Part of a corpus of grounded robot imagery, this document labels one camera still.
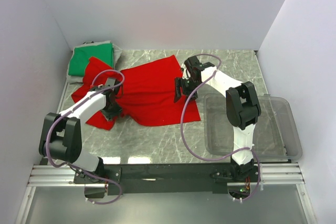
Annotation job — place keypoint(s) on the red t shirt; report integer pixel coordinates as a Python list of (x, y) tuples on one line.
[(148, 91)]

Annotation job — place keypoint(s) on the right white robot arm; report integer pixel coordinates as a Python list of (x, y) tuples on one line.
[(242, 108)]

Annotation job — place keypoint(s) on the aluminium rail frame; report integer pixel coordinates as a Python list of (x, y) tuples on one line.
[(52, 197)]

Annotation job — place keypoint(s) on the folded green t shirt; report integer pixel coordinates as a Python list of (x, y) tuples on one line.
[(82, 54)]

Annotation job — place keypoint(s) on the black base beam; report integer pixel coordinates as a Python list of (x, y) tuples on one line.
[(166, 178)]

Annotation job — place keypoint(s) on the clear plastic bin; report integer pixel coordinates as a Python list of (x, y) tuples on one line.
[(275, 136)]

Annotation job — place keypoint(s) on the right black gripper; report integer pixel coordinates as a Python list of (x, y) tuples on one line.
[(179, 83)]

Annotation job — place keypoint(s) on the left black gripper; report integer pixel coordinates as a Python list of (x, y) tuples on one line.
[(117, 110)]

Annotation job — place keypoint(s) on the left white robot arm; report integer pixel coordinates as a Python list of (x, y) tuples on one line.
[(61, 136)]

